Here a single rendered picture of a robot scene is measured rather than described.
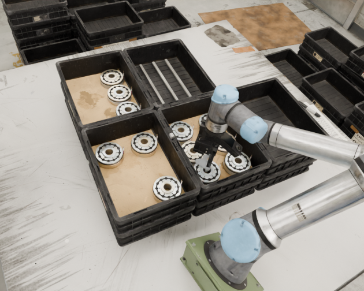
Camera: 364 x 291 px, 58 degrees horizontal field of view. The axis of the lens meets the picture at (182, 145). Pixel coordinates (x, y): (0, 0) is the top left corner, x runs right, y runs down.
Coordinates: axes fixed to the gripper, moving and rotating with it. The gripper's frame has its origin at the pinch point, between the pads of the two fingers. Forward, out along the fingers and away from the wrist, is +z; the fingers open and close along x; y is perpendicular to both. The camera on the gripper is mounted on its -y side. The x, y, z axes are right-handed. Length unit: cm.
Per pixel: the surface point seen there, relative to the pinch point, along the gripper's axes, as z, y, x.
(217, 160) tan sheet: 3.5, -2.1, -7.1
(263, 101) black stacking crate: 0, -13, -49
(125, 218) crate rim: -3.0, 18.4, 33.9
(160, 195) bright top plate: 2.7, 12.4, 18.1
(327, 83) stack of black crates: 37, -59, -144
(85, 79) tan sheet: 2, 67, -25
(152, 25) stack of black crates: 37, 82, -150
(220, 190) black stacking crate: 1.5, -6.6, 8.0
